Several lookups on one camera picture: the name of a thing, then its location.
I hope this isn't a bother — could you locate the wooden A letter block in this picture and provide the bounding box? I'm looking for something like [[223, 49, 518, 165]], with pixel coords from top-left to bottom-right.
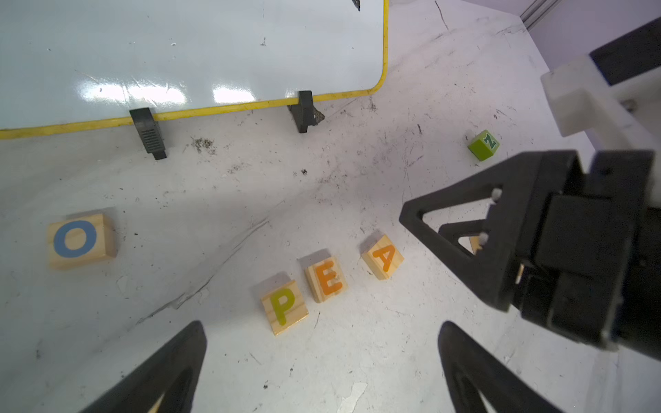
[[361, 235, 405, 280]]

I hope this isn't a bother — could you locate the green N letter block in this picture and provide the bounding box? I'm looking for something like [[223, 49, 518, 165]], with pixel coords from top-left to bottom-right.
[[468, 130, 500, 162]]

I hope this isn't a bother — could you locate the whiteboard with PEAR text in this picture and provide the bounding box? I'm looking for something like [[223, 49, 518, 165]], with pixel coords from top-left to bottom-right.
[[1, 1, 389, 139]]

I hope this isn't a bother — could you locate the black whiteboard foot left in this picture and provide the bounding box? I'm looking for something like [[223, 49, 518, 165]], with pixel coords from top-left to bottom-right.
[[129, 108, 167, 160]]

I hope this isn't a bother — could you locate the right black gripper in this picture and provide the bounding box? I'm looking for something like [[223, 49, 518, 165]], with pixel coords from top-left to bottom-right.
[[399, 151, 660, 358]]

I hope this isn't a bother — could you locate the wooden P letter block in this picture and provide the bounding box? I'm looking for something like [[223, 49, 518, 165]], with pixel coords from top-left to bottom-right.
[[261, 280, 309, 336]]

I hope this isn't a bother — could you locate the black whiteboard foot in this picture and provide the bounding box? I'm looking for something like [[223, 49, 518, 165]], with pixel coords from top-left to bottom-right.
[[287, 91, 325, 134], [129, 108, 167, 160]]

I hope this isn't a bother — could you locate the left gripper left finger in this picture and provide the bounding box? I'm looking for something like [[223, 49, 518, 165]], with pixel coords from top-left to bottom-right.
[[84, 320, 207, 412]]

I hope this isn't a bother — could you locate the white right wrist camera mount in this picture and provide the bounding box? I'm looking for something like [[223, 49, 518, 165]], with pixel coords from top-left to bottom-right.
[[541, 56, 660, 208]]

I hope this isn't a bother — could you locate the large wooden O block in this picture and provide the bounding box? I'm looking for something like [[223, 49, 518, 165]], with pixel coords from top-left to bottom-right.
[[46, 213, 117, 269]]

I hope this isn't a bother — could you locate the wooden E letter block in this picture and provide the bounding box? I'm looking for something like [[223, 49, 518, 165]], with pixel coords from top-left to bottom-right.
[[305, 256, 349, 303]]

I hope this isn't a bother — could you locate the black whiteboard foot right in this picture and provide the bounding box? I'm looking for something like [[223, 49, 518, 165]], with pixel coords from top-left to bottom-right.
[[287, 91, 325, 134]]

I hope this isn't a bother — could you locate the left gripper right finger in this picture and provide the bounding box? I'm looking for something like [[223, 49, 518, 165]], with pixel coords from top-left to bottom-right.
[[438, 321, 559, 412]]

